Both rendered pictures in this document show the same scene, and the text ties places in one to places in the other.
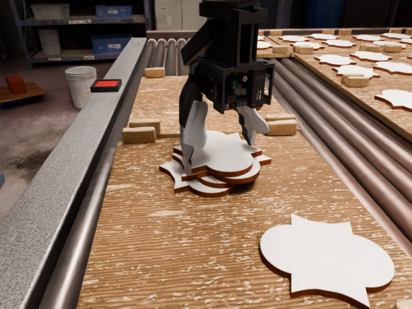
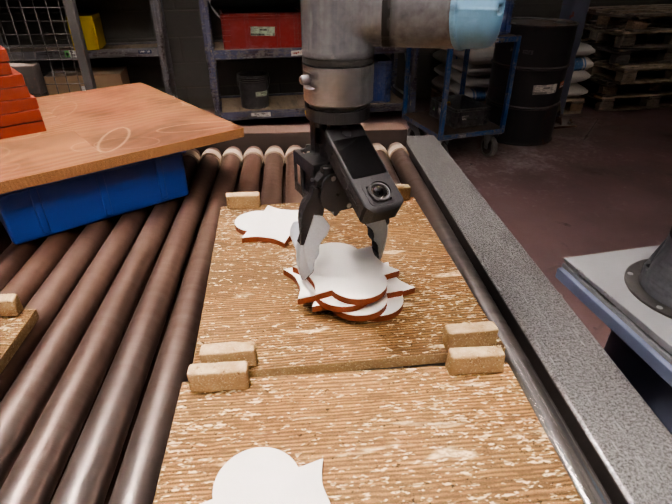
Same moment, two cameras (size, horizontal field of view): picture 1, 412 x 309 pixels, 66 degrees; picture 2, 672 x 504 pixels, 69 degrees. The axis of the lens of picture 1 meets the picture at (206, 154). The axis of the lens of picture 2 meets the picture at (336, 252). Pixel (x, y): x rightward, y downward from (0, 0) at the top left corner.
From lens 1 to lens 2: 0.96 m
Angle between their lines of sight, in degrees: 119
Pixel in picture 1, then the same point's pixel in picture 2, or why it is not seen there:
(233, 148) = (325, 267)
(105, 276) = (415, 221)
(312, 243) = (280, 226)
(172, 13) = not seen: outside the picture
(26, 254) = (487, 246)
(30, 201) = (537, 283)
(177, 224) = not seen: hidden behind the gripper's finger
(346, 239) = (255, 228)
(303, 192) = (259, 268)
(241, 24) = not seen: hidden behind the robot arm
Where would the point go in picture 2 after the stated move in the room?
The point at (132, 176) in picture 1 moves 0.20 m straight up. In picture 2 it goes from (441, 286) to (461, 141)
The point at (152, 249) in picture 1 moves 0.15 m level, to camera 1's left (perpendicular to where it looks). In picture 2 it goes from (392, 231) to (485, 231)
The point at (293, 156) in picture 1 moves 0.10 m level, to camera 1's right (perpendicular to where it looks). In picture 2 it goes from (238, 314) to (158, 314)
